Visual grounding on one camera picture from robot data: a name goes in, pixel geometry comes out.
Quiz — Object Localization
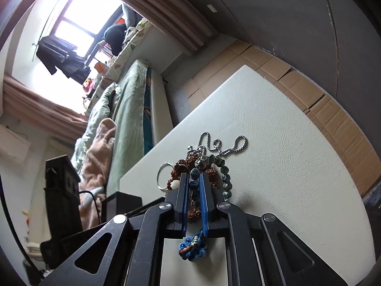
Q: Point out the blue braided bead bracelet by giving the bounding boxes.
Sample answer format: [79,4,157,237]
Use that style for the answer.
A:
[179,228,210,262]

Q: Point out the dark hanging clothes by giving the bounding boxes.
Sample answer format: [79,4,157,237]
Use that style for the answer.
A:
[36,35,91,84]

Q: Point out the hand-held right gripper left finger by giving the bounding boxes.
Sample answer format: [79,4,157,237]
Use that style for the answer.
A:
[38,173,189,286]

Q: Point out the silver ring bangle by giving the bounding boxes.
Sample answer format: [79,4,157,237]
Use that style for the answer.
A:
[157,162,173,190]

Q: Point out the black jewelry box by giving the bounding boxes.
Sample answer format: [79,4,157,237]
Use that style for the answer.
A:
[102,191,143,219]

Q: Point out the black bag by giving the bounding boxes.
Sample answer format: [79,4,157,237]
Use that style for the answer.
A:
[104,24,127,55]

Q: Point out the patterned window seat cushion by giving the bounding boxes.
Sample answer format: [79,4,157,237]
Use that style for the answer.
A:
[83,18,155,108]

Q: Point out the pink fleece blanket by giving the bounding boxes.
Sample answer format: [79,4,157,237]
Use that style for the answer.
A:
[79,117,117,230]

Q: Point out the white bed frame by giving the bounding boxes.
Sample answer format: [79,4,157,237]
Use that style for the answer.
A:
[149,68,175,152]

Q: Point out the teal patterned mattress cover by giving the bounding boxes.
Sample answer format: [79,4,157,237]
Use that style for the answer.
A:
[142,67,153,153]

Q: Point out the cream hanging towel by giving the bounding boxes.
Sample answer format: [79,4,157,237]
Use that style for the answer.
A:
[0,124,32,165]

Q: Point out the silver ball chain necklace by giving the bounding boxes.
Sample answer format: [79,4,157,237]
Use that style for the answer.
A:
[186,132,248,161]

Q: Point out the green stone bead bracelet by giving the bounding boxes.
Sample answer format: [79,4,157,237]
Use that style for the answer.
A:
[189,154,236,212]

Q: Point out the pile of small toys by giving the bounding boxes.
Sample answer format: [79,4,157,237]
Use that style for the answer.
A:
[83,77,94,99]

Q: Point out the brown seed bead bracelet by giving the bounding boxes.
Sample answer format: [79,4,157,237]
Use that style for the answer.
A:
[167,158,221,223]

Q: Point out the light green quilt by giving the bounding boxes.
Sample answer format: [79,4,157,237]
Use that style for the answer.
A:
[74,83,122,173]

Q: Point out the clothes rail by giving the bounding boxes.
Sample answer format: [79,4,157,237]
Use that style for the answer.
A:
[31,0,73,46]

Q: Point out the pink-brown curtain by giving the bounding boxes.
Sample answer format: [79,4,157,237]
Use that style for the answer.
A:
[3,76,90,139]
[85,0,216,56]

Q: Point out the black cable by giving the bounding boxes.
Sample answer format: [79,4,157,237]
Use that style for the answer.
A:
[78,190,102,222]

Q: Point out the green fleece bed sheet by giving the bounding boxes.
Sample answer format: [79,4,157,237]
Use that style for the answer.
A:
[107,60,152,197]

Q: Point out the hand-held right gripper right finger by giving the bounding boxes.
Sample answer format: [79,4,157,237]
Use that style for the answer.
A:
[199,173,349,286]

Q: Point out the grey pillow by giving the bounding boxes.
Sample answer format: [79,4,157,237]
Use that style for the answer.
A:
[122,3,140,29]

